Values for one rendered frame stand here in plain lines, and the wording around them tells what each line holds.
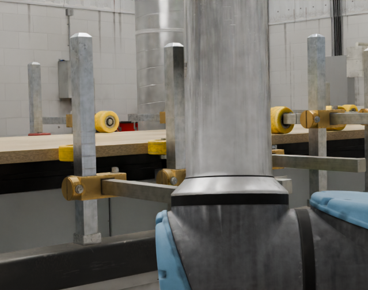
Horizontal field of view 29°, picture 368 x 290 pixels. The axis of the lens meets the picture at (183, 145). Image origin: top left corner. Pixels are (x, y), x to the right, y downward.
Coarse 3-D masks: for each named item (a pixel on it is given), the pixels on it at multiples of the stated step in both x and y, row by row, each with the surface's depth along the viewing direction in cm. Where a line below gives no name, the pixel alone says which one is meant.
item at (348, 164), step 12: (276, 156) 182; (288, 156) 179; (300, 156) 177; (312, 156) 176; (300, 168) 177; (312, 168) 173; (324, 168) 171; (336, 168) 168; (348, 168) 165; (360, 168) 164
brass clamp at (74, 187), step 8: (72, 176) 154; (80, 176) 152; (88, 176) 152; (96, 176) 153; (104, 176) 154; (112, 176) 156; (120, 176) 157; (64, 184) 152; (72, 184) 150; (80, 184) 151; (88, 184) 152; (96, 184) 153; (64, 192) 153; (72, 192) 150; (80, 192) 150; (88, 192) 152; (96, 192) 153
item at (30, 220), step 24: (288, 144) 223; (336, 144) 237; (360, 144) 245; (0, 168) 164; (24, 168) 167; (48, 168) 171; (72, 168) 175; (96, 168) 180; (120, 168) 185; (144, 168) 189; (288, 168) 223; (0, 192) 164; (24, 192) 167; (48, 192) 171; (0, 216) 164; (24, 216) 168; (48, 216) 172; (72, 216) 176; (120, 216) 184; (144, 216) 189; (0, 240) 164; (24, 240) 168; (48, 240) 172; (72, 240) 176
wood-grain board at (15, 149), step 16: (304, 128) 259; (352, 128) 247; (0, 144) 189; (16, 144) 187; (32, 144) 185; (48, 144) 183; (64, 144) 181; (96, 144) 177; (112, 144) 175; (128, 144) 178; (144, 144) 181; (0, 160) 157; (16, 160) 160; (32, 160) 162; (48, 160) 165
